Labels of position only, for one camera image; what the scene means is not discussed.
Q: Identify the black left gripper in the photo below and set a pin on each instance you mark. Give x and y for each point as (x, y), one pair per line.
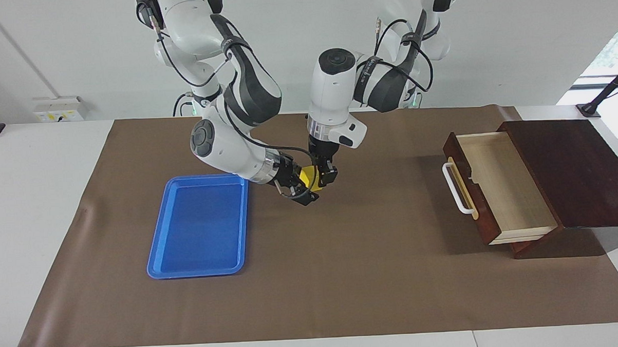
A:
(322, 150)

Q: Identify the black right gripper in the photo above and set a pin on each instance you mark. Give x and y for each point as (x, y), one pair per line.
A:
(286, 171)

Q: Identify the yellow cube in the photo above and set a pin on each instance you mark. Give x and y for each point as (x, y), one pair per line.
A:
(307, 177)

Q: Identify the wooden drawer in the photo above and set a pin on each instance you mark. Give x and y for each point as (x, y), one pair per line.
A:
(510, 187)

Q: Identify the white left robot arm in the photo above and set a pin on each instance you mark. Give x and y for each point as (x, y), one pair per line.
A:
(337, 100)

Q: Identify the blue plastic tray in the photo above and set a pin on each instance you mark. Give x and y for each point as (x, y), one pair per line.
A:
(198, 234)

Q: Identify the brown table mat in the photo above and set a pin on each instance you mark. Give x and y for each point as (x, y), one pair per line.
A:
(369, 284)

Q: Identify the dark wooden cabinet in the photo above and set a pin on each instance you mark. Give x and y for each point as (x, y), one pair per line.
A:
(581, 174)

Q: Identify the black clamp stand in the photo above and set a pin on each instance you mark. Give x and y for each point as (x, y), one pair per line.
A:
(607, 88)

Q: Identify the white wall power outlet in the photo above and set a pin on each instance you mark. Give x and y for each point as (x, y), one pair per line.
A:
(60, 110)

